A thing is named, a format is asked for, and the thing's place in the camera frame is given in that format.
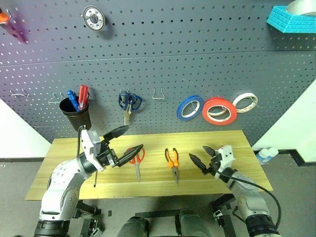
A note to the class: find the white tape roll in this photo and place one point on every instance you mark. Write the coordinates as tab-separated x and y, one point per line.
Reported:
255	101

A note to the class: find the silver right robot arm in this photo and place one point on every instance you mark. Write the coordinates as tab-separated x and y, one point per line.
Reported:
249	200

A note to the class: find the red tape roll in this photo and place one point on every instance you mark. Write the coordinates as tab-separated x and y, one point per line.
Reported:
219	121

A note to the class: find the silver round metal disc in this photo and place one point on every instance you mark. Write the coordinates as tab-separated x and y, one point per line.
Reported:
86	20

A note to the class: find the white bottle with blue label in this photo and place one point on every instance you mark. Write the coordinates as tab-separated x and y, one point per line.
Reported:
263	156

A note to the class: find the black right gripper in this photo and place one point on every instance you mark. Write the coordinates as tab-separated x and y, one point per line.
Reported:
213	165

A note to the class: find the blue tape roll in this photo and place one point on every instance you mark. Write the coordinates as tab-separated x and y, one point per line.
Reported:
179	109

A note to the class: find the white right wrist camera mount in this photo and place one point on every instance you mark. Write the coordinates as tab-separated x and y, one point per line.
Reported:
225	155

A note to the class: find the black plastic tool cup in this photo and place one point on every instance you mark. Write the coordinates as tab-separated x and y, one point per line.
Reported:
79	121

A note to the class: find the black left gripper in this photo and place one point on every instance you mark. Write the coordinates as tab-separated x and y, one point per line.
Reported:
106	158

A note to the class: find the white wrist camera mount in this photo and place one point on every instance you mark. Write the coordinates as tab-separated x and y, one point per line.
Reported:
225	155
87	145

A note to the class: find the black table crossbar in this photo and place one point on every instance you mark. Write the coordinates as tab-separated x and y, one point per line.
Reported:
158	213

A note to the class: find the black metal table leg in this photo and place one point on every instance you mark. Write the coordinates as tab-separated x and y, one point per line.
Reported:
86	207
222	205

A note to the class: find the dark grey rounded shape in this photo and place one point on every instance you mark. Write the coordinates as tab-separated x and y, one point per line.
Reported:
133	227
195	224

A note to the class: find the grey perforated metal pegboard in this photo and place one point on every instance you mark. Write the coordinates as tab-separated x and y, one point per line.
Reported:
158	61

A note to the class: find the teal foam block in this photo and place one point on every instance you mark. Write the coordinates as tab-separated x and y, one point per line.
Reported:
291	22

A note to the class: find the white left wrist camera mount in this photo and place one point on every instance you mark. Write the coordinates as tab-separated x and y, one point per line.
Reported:
87	145

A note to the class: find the small black floor piece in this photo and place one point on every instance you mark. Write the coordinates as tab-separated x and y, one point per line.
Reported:
110	213

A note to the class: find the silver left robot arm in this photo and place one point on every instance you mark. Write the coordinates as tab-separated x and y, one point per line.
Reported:
59	187

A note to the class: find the white plastic bottle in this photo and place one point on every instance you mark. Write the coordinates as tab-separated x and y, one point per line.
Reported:
273	151

